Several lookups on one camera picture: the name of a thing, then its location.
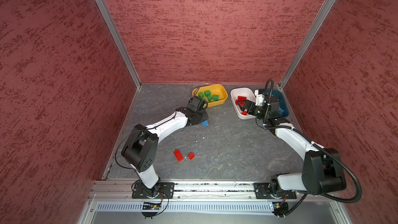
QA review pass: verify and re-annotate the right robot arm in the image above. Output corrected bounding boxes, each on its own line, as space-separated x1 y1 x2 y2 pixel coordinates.
236 97 346 197

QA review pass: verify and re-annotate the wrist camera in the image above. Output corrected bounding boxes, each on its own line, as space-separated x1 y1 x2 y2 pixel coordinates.
255 89 267 106
188 96 208 113

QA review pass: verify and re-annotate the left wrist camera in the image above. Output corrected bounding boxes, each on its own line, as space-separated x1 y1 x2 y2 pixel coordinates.
188 96 208 113

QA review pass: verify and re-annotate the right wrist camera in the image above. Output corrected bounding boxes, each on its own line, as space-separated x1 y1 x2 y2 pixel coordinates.
255 89 267 106

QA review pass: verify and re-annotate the red lego brick small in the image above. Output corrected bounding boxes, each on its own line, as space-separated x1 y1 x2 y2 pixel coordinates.
188 152 195 160

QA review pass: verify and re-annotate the aluminium corner post left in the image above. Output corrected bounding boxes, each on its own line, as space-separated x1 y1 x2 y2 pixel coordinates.
95 0 142 90

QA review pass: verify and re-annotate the red lego brick long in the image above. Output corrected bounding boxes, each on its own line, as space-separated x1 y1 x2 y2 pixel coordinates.
174 149 184 162

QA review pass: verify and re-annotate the teal plastic bin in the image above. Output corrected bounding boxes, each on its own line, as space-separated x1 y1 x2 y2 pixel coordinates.
272 90 289 117

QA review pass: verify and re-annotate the white plastic bin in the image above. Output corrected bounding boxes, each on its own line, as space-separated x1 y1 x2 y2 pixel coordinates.
230 87 256 120

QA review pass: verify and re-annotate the aluminium front rail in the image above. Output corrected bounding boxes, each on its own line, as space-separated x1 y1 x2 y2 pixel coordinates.
88 179 340 201

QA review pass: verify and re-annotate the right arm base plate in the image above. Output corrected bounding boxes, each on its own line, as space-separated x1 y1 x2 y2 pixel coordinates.
253 181 297 200

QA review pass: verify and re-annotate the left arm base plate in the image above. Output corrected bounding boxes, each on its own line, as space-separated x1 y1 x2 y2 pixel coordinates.
132 181 175 199

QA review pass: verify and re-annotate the aluminium corner post right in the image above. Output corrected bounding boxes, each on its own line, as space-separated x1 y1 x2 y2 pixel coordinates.
279 0 336 91

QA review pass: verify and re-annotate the aluminium corner post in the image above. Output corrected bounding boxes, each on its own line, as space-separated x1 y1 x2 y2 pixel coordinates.
279 0 336 91
95 0 142 90

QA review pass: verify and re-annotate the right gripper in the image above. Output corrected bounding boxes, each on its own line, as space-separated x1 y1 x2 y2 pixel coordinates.
237 100 269 120

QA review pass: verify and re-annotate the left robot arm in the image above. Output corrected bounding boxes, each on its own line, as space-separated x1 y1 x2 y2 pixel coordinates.
121 106 208 190

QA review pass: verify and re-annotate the yellow plastic bin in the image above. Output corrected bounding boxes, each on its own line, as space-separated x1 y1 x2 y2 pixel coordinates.
192 84 228 107

